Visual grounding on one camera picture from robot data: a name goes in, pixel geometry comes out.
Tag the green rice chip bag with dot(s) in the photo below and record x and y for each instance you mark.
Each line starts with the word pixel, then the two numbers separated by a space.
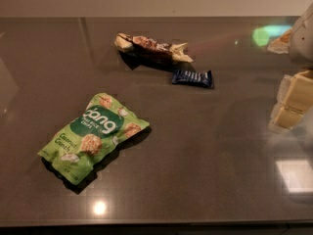
pixel 79 146

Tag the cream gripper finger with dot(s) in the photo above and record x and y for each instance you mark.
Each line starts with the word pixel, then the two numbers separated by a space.
pixel 283 120
pixel 296 92

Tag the brown chip bag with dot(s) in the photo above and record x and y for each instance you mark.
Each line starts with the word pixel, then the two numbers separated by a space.
pixel 149 49

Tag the blue snack bar wrapper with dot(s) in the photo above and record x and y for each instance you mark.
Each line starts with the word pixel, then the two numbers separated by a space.
pixel 193 78

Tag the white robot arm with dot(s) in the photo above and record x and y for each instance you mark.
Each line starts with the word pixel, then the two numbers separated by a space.
pixel 297 42

